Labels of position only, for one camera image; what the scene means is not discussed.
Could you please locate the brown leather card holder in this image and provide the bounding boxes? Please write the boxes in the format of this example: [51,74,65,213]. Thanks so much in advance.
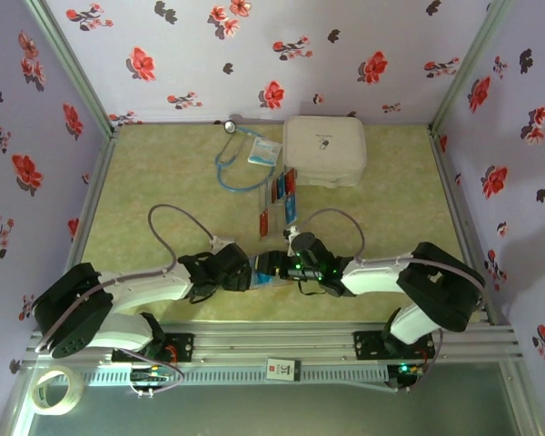
[249,253,296,292]

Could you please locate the left arm grey cable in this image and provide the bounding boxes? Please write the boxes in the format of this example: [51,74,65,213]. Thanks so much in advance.
[35,203,222,399]

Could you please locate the blue stethoscope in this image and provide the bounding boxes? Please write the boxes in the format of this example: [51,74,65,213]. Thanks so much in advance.
[215,118,276,195]

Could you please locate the aluminium frame cross rail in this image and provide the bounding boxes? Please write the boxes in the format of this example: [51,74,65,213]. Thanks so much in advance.
[25,321,526,364]

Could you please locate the red white label card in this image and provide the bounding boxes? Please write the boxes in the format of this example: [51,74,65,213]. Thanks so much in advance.
[265,357,300,382]

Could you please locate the small wired circuit board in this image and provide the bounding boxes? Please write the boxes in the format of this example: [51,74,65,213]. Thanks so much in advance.
[395,362,427,379]
[130,362,176,385]

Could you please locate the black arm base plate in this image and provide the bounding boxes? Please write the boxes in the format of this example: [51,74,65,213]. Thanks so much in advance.
[352,330,436,360]
[112,332,195,364]

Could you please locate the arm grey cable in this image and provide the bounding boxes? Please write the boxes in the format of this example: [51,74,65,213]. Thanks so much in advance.
[297,207,487,394]
[35,203,222,399]

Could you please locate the clear acrylic card stand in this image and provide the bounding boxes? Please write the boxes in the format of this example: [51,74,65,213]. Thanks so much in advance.
[257,165,301,241]

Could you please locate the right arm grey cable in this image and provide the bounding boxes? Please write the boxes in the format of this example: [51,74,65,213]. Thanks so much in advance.
[297,207,487,394]

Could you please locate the aluminium frame side rail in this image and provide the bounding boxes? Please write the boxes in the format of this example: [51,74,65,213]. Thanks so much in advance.
[49,124,120,331]
[426,124,501,326]

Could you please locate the slotted grey cable duct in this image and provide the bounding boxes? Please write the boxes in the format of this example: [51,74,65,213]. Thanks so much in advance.
[79,365,390,387]

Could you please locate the blue white sealed packet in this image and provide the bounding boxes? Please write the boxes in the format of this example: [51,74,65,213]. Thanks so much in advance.
[246,138,283,170]

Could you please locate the aluminium upright post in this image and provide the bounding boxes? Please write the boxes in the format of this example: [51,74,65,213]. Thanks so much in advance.
[429,0,515,132]
[25,0,119,134]

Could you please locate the clear tape roll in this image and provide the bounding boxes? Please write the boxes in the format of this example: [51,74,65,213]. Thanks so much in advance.
[31,364,84,416]

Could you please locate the white zip pouch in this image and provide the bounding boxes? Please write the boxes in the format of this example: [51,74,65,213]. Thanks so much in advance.
[282,116,369,190]

